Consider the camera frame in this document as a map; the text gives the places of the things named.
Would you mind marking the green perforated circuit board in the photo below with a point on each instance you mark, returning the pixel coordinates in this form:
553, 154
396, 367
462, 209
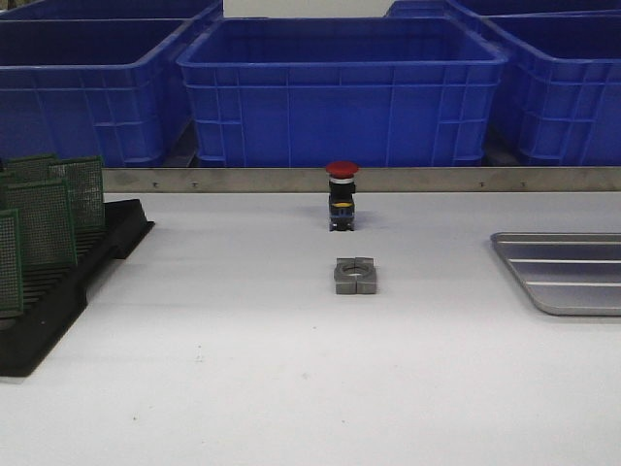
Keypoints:
85, 188
11, 267
47, 237
6, 178
30, 169

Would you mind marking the silver metal tray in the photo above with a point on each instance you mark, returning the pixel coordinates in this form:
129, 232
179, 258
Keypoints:
565, 274

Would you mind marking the black slotted board rack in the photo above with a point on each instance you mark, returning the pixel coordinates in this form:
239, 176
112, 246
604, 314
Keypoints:
54, 298

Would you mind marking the red emergency stop button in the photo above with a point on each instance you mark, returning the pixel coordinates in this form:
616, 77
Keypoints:
342, 188

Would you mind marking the grey metal clamp block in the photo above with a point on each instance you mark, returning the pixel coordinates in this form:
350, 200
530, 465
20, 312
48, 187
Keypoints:
355, 275

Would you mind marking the blue plastic crate centre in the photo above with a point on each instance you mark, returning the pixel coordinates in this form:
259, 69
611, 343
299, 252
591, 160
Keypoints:
381, 92

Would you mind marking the blue plastic crate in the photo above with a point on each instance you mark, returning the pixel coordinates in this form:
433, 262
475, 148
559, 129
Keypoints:
558, 101
381, 92
108, 87

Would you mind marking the blue crate back right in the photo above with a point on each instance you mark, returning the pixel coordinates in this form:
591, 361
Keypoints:
499, 8

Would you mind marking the blue plastic crate left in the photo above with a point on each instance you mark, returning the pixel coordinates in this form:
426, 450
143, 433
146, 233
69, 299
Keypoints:
108, 87

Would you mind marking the blue plastic crate right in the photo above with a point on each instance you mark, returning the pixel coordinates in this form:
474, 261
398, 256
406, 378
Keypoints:
558, 101

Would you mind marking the blue crate back left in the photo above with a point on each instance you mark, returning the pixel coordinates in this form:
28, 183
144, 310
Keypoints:
140, 9

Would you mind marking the metal table edge rail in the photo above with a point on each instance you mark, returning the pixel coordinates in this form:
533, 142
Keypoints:
315, 180

